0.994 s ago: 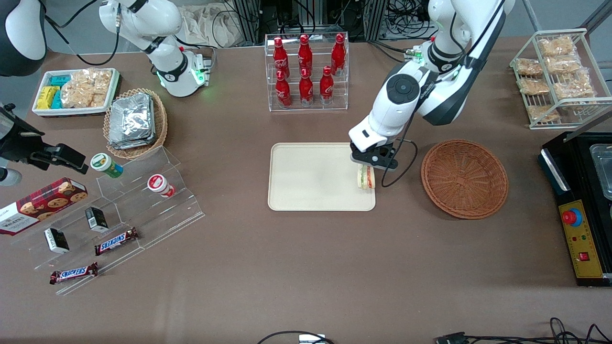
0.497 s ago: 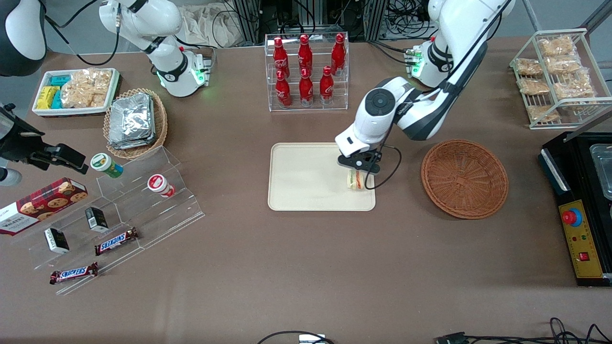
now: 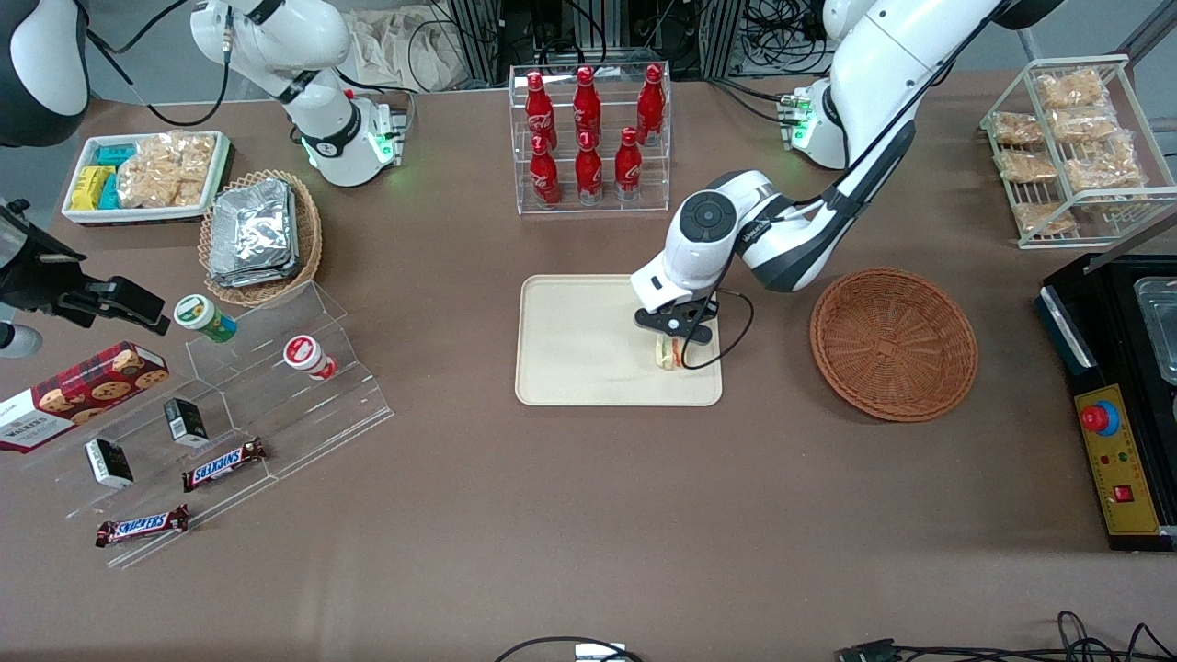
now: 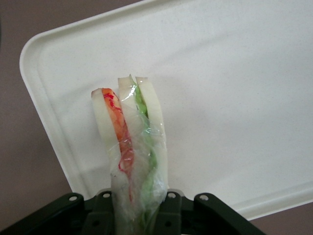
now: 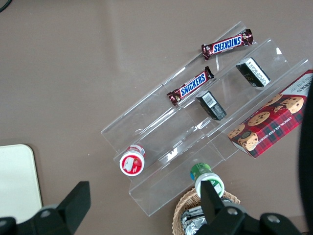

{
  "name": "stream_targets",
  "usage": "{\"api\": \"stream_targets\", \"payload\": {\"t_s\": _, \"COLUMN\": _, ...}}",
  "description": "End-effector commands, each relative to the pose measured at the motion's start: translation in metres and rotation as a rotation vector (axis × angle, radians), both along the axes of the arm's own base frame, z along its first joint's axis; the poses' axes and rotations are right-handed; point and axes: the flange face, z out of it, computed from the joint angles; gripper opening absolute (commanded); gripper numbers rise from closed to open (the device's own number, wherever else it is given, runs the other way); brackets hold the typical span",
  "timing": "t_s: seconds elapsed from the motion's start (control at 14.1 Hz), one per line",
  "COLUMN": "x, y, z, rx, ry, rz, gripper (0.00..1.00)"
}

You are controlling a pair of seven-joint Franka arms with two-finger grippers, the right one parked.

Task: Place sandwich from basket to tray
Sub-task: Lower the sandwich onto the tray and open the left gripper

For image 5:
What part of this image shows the clear acrylic stepped stand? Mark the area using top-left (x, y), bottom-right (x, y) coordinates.
top-left (100, 21), bottom-right (313, 217)

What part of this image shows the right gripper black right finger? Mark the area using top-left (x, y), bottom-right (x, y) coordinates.
top-left (195, 180), bottom-right (303, 235)

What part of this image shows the green yogurt cup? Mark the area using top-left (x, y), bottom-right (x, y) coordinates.
top-left (189, 163), bottom-right (225, 199)

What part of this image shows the silver foil packet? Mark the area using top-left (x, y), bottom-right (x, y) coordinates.
top-left (180, 205), bottom-right (208, 235)

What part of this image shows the oval light wicker basket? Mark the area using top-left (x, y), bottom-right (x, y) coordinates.
top-left (172, 187), bottom-right (242, 235)

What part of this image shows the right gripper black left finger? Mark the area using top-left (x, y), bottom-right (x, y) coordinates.
top-left (0, 181), bottom-right (91, 235)

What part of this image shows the red tartan cookie box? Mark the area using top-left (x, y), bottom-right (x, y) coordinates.
top-left (227, 69), bottom-right (313, 159)

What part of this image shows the small black box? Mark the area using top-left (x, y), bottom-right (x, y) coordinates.
top-left (195, 90), bottom-right (227, 121)
top-left (235, 57), bottom-right (271, 88)

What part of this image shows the red yogurt cup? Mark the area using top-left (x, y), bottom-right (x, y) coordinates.
top-left (119, 144), bottom-right (147, 176)

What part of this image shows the beige plastic tray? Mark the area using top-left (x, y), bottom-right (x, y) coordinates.
top-left (0, 143), bottom-right (44, 225)

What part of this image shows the brown Snickers bar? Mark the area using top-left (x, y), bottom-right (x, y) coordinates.
top-left (201, 28), bottom-right (254, 61)
top-left (167, 66), bottom-right (215, 107)

